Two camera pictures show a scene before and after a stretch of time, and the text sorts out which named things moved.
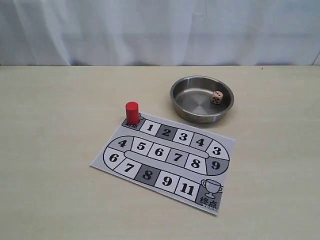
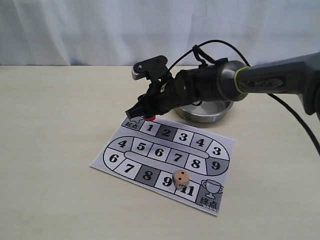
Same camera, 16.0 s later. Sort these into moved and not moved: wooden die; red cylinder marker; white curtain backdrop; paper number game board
Moved: red cylinder marker; wooden die
Not moved: white curtain backdrop; paper number game board
